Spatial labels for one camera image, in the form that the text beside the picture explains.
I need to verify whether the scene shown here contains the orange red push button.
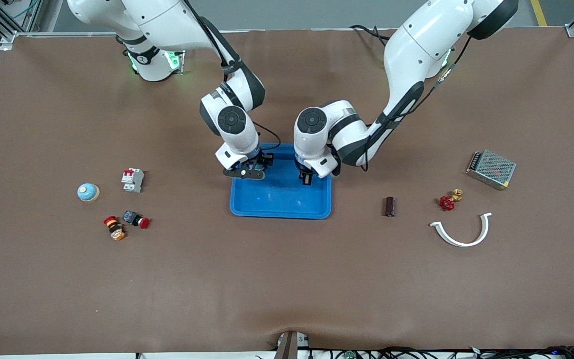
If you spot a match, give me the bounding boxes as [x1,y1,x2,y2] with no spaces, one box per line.
[103,216,127,241]

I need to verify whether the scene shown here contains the metal table edge rail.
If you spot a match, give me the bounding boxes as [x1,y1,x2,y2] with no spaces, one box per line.
[0,27,574,36]

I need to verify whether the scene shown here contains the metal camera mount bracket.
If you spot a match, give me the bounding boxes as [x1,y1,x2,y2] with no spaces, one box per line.
[273,331,311,359]

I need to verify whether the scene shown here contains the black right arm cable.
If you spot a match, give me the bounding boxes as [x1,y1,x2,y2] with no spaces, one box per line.
[181,0,282,155]

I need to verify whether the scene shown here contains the light blue call bell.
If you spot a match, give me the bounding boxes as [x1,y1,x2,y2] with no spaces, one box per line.
[77,183,101,202]

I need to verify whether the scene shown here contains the white circuit breaker red switch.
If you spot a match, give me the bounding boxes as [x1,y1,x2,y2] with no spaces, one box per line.
[121,168,145,193]

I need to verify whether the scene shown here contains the tangled black cable bundle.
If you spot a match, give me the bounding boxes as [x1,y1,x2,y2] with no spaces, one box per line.
[255,346,574,359]

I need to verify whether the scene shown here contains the white curved pipe clamp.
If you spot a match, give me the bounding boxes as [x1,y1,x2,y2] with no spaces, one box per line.
[429,212,493,248]

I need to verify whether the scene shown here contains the black red emergency stop button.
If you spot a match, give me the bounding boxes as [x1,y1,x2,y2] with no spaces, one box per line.
[122,210,151,230]

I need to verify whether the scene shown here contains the black cables at arm base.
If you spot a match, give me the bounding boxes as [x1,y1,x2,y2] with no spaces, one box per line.
[351,24,392,46]

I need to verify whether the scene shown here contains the blue plastic tray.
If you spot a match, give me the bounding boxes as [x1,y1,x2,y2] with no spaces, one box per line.
[230,143,333,220]

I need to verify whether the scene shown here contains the large table cover mat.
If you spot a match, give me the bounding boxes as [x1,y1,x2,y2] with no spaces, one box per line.
[0,27,574,356]

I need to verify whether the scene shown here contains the metal mesh power supply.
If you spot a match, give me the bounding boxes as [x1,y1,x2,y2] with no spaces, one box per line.
[465,149,517,191]

